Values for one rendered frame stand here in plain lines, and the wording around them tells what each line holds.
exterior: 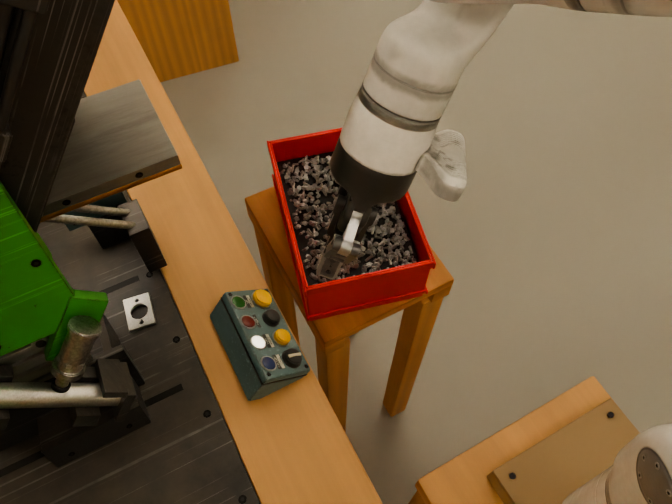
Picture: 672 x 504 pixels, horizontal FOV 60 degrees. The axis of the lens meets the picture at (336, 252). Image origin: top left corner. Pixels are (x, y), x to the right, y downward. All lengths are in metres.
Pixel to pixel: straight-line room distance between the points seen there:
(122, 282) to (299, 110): 1.57
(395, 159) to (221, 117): 1.98
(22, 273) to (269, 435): 0.38
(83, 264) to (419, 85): 0.70
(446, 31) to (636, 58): 2.49
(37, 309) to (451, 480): 0.58
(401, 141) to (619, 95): 2.29
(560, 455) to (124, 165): 0.69
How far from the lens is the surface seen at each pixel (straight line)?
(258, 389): 0.82
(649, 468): 0.60
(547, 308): 2.02
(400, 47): 0.45
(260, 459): 0.83
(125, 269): 0.99
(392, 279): 0.94
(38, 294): 0.73
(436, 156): 0.51
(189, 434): 0.86
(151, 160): 0.80
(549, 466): 0.88
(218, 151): 2.32
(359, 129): 0.48
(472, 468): 0.90
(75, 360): 0.76
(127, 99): 0.89
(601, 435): 0.92
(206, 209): 1.02
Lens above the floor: 1.71
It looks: 59 degrees down
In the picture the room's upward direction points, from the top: straight up
